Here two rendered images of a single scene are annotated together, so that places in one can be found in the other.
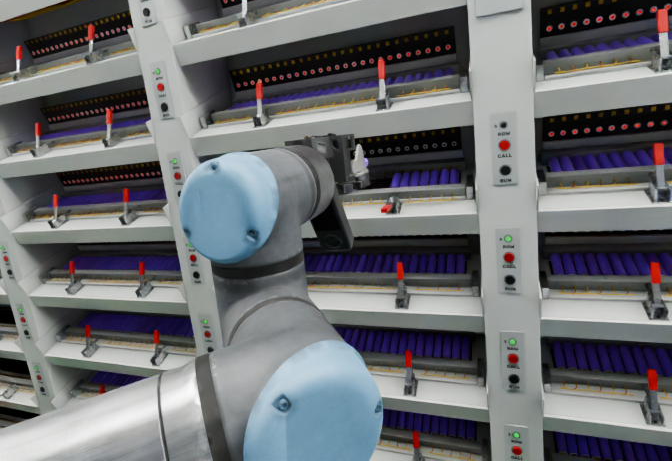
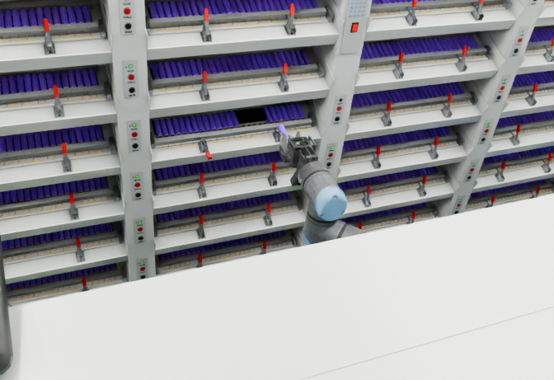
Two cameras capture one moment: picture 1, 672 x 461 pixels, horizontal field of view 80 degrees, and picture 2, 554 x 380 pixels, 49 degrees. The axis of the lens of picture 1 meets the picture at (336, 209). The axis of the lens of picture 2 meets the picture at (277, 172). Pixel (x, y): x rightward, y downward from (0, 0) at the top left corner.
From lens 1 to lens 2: 1.59 m
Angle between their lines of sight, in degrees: 50
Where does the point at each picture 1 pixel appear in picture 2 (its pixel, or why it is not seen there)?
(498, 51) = (345, 68)
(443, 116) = (314, 95)
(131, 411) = not seen: hidden behind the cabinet
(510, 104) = (345, 91)
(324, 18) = (263, 44)
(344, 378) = not seen: hidden behind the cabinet
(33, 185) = not seen: outside the picture
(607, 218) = (368, 133)
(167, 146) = (128, 115)
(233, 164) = (340, 194)
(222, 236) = (334, 214)
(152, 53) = (126, 53)
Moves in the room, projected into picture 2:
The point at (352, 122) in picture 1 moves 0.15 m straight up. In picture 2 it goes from (268, 98) to (272, 56)
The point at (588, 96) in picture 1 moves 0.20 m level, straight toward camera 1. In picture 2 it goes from (373, 87) to (391, 119)
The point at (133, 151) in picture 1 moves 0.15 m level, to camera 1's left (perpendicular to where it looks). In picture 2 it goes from (90, 119) to (40, 135)
